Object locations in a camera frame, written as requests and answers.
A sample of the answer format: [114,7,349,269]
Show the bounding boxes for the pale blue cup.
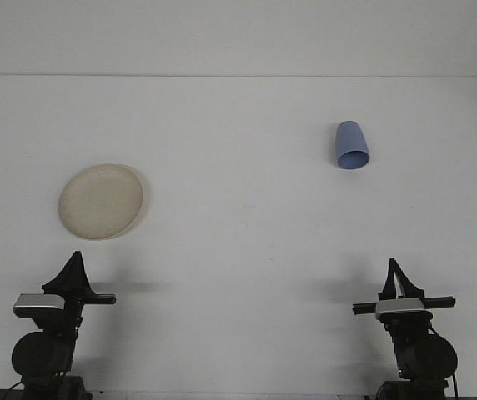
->
[333,120,371,171]

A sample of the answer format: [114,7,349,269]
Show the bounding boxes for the pale round plate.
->
[58,162,146,242]

